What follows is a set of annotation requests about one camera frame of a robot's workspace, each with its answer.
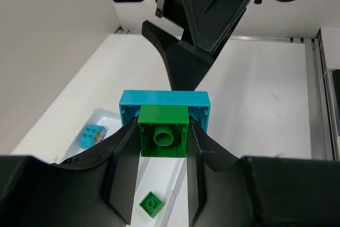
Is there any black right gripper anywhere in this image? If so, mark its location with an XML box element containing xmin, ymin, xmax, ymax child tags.
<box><xmin>141</xmin><ymin>0</ymin><xmax>295</xmax><ymax>90</ymax></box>

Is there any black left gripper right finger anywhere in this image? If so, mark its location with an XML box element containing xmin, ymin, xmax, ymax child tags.
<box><xmin>187</xmin><ymin>120</ymin><xmax>339</xmax><ymax>226</ymax></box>

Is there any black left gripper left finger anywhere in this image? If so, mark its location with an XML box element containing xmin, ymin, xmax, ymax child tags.
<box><xmin>1</xmin><ymin>119</ymin><xmax>140</xmax><ymax>226</ymax></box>

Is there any teal round lego brick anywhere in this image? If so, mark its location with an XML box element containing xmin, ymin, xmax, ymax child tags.
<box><xmin>80</xmin><ymin>124</ymin><xmax>106</xmax><ymax>149</ymax></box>

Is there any green lego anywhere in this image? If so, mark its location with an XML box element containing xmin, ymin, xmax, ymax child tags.
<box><xmin>139</xmin><ymin>191</ymin><xmax>164</xmax><ymax>218</ymax></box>

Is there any small green lego brick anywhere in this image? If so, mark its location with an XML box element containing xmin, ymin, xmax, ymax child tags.
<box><xmin>138</xmin><ymin>105</ymin><xmax>189</xmax><ymax>158</ymax></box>

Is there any white plastic divided tray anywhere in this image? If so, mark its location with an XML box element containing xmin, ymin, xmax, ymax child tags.
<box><xmin>62</xmin><ymin>108</ymin><xmax>186</xmax><ymax>226</ymax></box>

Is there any aluminium right side rail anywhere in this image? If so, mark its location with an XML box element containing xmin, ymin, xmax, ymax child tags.
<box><xmin>114</xmin><ymin>27</ymin><xmax>340</xmax><ymax>161</ymax></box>

